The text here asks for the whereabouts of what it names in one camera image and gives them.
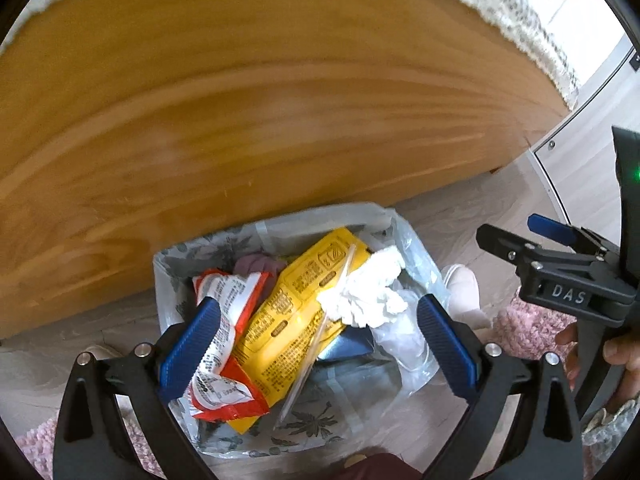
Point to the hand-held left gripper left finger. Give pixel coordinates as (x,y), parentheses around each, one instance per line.
(190,345)

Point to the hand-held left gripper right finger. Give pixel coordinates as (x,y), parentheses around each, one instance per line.
(447,350)

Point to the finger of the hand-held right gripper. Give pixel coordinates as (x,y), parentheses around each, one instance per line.
(550,225)
(500,242)

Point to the red white snack packet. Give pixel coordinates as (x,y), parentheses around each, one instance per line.
(225,295)

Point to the yellow snack packet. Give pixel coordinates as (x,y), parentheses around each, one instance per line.
(285,320)

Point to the white tissue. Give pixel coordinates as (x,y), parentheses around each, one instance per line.
(365,290)

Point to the purple cloth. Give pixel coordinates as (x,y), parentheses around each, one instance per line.
(257,267)

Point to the bin with palm print liner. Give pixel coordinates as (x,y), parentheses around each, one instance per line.
(320,410)

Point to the person's right forearm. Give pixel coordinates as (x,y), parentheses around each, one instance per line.
(610,440)

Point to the person's right hand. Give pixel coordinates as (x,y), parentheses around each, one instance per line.
(622,360)

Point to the beige door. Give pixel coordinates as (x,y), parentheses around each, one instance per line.
(590,160)

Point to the blue carton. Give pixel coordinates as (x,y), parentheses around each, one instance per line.
(350,350)

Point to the clear plastic straw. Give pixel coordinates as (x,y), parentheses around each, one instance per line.
(312,355)

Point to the maroon trouser leg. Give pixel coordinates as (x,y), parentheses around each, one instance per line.
(380,467)

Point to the wooden bed frame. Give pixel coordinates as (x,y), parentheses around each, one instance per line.
(250,110)

